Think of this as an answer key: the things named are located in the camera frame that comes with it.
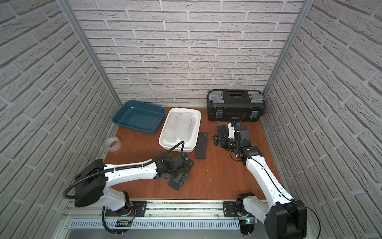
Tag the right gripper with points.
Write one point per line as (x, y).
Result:
(225, 138)

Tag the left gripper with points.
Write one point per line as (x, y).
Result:
(181, 169)

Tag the black pencil case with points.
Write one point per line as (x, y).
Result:
(180, 175)
(201, 147)
(222, 129)

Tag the black pencil case front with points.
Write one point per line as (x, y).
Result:
(180, 175)

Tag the ribbed translucent pencil case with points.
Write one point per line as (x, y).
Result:
(183, 129)

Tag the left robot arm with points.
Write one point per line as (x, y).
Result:
(94, 184)

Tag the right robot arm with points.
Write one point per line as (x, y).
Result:
(282, 215)

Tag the black pencil case upright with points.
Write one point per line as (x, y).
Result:
(201, 147)

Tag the white storage bin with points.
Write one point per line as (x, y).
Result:
(189, 145)

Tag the teal storage bin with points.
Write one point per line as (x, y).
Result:
(140, 117)

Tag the black plastic toolbox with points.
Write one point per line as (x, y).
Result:
(235, 105)

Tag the clear tape roll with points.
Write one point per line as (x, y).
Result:
(113, 144)

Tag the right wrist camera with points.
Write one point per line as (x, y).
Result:
(231, 129)

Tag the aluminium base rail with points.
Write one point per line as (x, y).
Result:
(162, 209)

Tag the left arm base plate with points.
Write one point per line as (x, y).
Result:
(136, 208)

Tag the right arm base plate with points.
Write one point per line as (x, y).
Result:
(231, 210)

